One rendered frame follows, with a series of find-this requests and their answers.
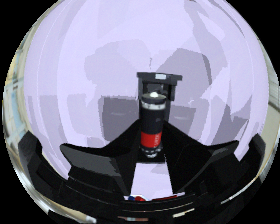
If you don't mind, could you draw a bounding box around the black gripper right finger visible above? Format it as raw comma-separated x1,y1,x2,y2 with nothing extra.
161,119,240,194

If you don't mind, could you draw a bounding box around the black and red battery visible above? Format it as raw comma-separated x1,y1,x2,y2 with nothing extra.
140,92,166,156

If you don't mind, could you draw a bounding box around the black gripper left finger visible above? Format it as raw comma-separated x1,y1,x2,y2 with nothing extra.
59,119,141,197

